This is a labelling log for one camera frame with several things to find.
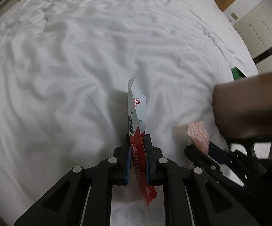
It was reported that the white wardrobe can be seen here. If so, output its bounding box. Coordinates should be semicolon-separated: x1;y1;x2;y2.
234;0;272;73

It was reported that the green tray box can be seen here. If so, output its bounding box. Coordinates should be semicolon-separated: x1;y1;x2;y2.
231;67;247;81

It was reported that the pink striped candy packet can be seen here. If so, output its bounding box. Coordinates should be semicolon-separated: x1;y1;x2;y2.
187;121;210;155

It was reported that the red white snack bag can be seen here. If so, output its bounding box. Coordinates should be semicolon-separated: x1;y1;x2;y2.
127;78;157;210

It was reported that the white bed duvet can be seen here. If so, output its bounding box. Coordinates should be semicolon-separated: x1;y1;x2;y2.
0;0;258;225

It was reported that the wall socket plate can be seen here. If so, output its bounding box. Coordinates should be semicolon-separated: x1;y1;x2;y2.
231;13;238;20

